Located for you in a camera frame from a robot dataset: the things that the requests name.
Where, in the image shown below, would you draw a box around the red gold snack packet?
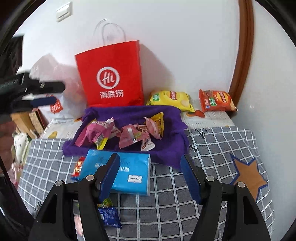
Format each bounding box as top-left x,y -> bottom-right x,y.
71,157 -> 85,181

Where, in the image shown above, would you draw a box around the magenta yellow snack bag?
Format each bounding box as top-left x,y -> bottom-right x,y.
75,118 -> 120,150

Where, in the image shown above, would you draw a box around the pink peach snack packet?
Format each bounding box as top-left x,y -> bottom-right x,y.
119,118 -> 162,149

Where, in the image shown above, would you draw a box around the pink white candy packet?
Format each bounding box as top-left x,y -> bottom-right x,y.
141,136 -> 156,152

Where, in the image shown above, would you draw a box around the small yellow snack packet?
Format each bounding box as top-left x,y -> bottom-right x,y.
151,112 -> 164,137

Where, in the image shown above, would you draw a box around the green snack packet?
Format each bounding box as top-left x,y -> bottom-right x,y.
97,197 -> 113,208

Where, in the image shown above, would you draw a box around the cardboard boxes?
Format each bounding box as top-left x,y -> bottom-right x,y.
11,108 -> 49,139

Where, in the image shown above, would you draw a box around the blue snack packet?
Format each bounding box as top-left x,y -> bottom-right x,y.
98,206 -> 122,228

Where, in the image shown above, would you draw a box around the white Miniso plastic bag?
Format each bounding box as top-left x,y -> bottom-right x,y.
30,54 -> 87,122

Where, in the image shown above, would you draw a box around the blue tissue pack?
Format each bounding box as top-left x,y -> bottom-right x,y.
78,150 -> 151,196

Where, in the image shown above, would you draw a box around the red Haidilao paper bag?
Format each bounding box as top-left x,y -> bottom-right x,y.
74,18 -> 145,108

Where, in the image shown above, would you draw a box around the purple towel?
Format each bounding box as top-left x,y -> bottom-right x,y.
62,105 -> 189,169

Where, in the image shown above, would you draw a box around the orange chips bag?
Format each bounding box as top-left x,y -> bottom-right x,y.
199,89 -> 237,112

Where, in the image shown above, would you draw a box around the yellow chips bag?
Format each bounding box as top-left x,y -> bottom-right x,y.
146,90 -> 195,113

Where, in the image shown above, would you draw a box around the brown wooden door frame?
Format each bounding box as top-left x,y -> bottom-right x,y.
229,0 -> 254,105

